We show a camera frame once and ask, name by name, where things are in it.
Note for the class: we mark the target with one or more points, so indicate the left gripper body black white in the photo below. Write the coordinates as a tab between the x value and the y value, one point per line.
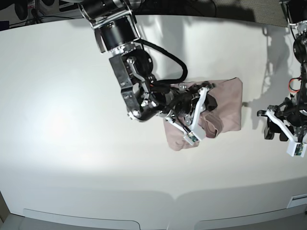
290	116

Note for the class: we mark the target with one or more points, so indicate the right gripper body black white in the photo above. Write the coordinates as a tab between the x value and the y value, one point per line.
186	106

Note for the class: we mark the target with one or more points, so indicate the mauve pink T-shirt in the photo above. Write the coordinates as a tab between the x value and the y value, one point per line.
225	117

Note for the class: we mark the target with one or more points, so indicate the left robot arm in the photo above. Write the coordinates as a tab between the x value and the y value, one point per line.
295	12

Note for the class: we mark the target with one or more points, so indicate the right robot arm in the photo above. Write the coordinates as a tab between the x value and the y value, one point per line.
115	29

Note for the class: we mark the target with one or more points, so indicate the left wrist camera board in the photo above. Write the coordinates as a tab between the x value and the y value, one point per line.
296	149

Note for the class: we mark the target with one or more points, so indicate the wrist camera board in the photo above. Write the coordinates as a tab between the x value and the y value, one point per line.
190	138
296	149

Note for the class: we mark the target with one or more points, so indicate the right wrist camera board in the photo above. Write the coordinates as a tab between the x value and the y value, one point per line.
190	138

